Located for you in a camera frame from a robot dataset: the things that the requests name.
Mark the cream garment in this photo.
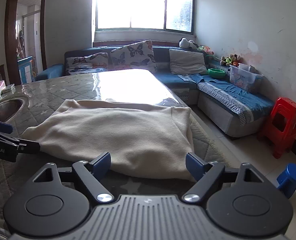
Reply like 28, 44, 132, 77
22, 100, 194, 180

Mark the round black induction cooktop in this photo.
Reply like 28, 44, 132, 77
0, 98, 25, 122

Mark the quilted green table cover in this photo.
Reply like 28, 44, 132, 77
0, 70, 231, 238

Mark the blue cardboard box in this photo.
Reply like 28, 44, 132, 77
17, 56, 34, 84

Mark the blue corner sofa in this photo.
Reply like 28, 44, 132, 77
34, 44, 275, 138

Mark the blue sofa throw cloth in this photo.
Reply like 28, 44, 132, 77
178, 74, 274, 112

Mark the blue plastic cup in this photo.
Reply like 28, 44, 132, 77
277, 163, 296, 199

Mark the red plastic stool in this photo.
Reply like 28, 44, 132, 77
259, 97, 296, 159

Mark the small butterfly print pillow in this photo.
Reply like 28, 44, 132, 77
65, 53, 109, 75

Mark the green plastic bowl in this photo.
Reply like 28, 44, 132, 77
208, 68, 226, 79

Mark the clear plastic storage box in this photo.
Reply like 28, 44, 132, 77
230, 66, 264, 94

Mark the grey plain cushion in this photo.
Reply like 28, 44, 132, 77
169, 49, 208, 75

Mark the colourful plush toy pile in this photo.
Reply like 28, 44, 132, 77
220, 54, 241, 67

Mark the pink green plush toy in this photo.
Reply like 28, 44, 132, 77
197, 46, 214, 55

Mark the large butterfly print pillow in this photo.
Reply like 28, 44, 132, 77
110, 40, 157, 73

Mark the black white plush toy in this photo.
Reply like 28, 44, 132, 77
179, 37, 198, 50

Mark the dark wooden door frame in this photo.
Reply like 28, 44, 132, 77
4, 0, 47, 85

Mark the window with green frame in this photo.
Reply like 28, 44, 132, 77
92, 0, 195, 34

